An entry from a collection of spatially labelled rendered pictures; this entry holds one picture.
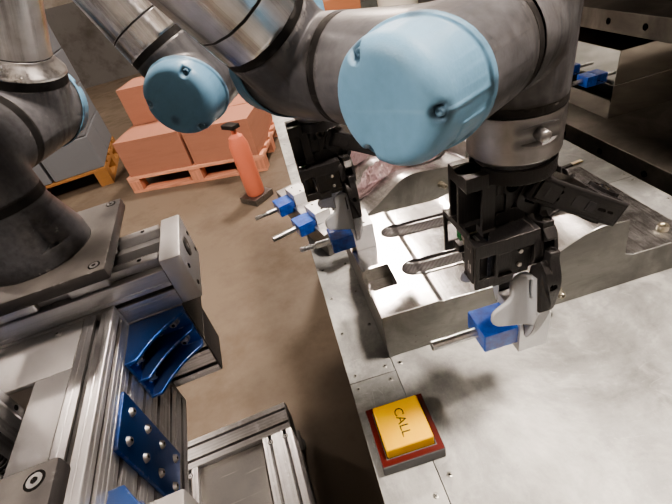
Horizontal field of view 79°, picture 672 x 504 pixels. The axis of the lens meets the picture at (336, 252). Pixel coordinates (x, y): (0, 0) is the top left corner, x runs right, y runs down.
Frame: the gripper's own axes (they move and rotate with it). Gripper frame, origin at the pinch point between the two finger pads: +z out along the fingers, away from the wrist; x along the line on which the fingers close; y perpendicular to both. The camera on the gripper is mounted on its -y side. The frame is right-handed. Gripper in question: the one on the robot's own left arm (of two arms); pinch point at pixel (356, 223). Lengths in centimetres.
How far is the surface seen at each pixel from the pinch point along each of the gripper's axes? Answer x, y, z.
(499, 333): 31.2, -8.8, -1.4
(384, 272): 8.1, -1.8, 5.5
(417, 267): 10.5, -6.7, 4.4
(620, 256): 19.0, -35.3, 6.4
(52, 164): -304, 195, 62
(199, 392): -53, 69, 93
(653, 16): -29, -79, -11
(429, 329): 19.1, -4.8, 9.3
